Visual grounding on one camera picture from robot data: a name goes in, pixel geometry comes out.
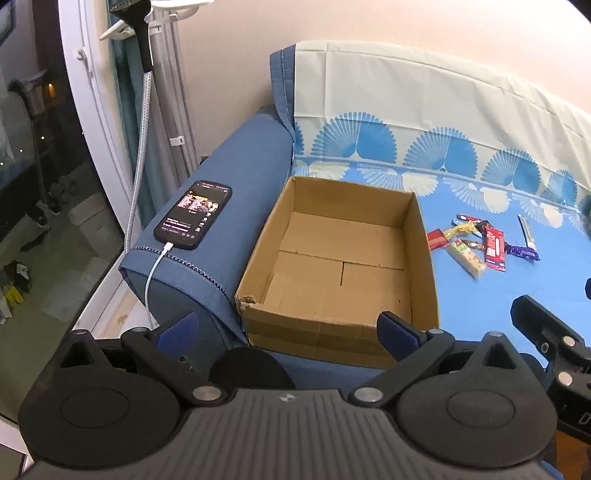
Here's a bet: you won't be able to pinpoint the white window frame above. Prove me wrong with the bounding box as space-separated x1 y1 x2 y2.
58 0 155 333

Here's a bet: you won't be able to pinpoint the yellow and black shoes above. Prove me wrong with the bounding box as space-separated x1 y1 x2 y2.
1 260 33 305

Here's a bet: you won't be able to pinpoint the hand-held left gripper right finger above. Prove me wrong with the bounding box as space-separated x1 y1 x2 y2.
348 311 522 408

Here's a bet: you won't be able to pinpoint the black garment steamer head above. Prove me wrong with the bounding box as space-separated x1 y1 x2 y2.
110 0 155 72

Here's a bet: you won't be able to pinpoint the blue fan-print sofa cover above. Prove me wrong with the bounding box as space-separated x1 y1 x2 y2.
290 39 591 370

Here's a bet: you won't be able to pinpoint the black smartphone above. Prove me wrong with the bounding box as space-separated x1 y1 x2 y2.
153 180 233 251

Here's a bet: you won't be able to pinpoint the silver snack stick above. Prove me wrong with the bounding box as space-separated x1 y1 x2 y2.
517 213 537 250

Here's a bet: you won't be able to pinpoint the black upright stand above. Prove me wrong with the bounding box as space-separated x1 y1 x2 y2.
8 69 52 222

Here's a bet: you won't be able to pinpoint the white charging cable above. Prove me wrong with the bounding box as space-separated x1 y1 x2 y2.
144 242 175 329

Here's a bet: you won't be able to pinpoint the black snack packet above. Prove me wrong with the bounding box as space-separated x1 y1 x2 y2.
462 231 488 254

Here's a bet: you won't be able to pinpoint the grey and teal curtain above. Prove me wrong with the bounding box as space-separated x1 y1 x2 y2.
111 28 200 227

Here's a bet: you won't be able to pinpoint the long red snack packet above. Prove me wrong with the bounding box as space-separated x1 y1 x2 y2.
483 226 507 272

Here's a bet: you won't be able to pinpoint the cardboard box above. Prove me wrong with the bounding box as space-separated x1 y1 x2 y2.
235 175 440 370

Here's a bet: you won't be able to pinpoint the purple snack packet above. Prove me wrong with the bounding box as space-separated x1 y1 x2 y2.
505 244 541 262

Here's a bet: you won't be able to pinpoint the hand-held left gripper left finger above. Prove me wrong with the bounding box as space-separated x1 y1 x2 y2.
58 311 223 408

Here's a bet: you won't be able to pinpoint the green and white snack packet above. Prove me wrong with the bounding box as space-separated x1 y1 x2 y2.
447 240 486 279

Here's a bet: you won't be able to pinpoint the braided steamer hose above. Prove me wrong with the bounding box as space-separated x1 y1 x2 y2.
124 69 153 254

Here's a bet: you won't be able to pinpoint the yellow snack packet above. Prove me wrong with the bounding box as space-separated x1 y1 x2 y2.
444 222 477 241

